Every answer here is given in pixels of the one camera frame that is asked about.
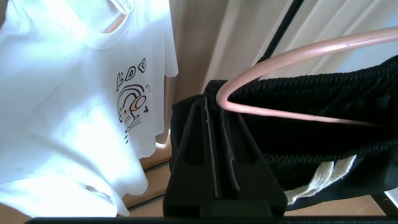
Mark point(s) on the black garment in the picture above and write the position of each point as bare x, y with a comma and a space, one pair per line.
311, 137

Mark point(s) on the pink clothes hanger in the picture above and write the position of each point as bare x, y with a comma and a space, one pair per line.
280, 60
115, 25

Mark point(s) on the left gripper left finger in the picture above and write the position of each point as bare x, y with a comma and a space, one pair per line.
192, 180

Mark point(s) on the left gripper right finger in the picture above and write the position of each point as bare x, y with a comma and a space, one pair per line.
255, 186

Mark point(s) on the white printed t-shirt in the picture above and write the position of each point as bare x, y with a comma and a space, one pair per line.
62, 109

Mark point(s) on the black clothes rack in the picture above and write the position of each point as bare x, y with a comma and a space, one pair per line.
280, 31

